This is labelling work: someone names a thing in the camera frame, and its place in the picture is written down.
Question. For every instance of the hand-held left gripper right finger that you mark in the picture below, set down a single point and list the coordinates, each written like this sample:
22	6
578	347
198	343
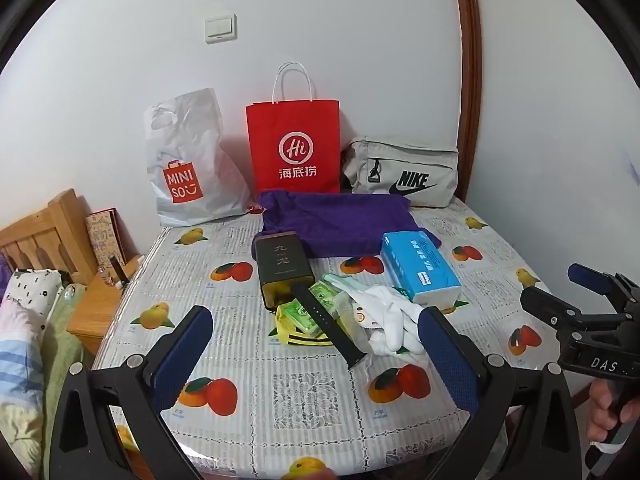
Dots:
447	360

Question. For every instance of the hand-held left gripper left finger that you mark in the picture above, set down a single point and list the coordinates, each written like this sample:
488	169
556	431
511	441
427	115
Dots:
184	352

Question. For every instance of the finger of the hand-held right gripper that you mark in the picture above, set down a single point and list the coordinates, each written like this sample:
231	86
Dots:
545	305
590	276

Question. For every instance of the white gloves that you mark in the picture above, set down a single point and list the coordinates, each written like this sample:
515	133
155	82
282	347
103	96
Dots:
395	320

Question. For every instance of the green printed packet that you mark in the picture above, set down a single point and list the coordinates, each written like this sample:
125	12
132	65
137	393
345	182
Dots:
299	316

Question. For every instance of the light green tissue packet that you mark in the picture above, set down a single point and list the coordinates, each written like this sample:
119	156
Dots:
324	294

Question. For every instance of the person's right hand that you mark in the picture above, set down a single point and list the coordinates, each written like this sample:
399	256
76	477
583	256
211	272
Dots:
600	410

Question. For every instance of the blue tissue pack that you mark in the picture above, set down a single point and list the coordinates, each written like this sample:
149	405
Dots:
420	265

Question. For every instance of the wooden nightstand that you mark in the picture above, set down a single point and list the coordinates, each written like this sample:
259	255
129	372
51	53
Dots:
95	305

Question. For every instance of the light green pillow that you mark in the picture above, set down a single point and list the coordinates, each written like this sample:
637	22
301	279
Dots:
62	340

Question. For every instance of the fruit print tablecloth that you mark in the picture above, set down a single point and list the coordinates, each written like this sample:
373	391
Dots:
300	410

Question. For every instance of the dark rectangular tin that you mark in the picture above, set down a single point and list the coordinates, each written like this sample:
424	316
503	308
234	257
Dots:
280	265

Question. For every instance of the patterned notebook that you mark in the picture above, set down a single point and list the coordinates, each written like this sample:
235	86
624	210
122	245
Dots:
102	235

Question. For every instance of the pastel striped quilt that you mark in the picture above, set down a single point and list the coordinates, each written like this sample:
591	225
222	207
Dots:
17	360

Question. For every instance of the polka dot pillow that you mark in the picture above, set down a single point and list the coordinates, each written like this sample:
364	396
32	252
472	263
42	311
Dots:
30	287

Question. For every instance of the purple cloth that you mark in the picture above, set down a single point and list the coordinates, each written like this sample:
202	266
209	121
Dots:
340	225

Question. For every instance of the wooden headboard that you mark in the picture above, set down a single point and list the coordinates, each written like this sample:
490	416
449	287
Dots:
40	240

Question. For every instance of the grey waist bag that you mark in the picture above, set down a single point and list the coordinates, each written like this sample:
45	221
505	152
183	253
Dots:
430	160

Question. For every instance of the purple plush toy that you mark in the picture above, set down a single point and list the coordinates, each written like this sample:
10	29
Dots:
4	270

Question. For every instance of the white plastic shopping bag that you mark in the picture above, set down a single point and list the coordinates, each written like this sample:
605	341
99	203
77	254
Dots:
200	155

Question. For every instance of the red paper bag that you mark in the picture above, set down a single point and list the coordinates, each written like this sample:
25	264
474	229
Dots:
295	125

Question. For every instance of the white light switch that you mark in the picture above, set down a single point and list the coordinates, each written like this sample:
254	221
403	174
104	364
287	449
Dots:
220	29

